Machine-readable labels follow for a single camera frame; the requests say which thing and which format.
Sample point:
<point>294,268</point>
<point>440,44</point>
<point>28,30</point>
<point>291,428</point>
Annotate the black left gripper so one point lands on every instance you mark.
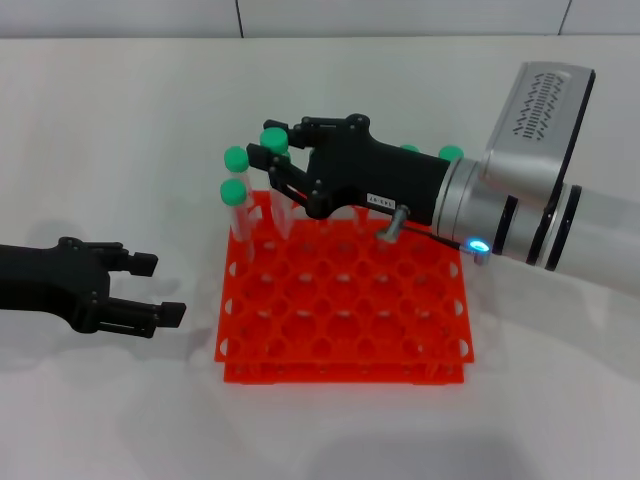
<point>50,280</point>

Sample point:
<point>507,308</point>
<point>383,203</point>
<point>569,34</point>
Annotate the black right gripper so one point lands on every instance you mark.
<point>370,170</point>

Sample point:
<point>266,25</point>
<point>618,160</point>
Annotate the orange plastic test tube rack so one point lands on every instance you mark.
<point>325,300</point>

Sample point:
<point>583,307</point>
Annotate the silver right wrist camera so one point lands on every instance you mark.
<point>540,125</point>

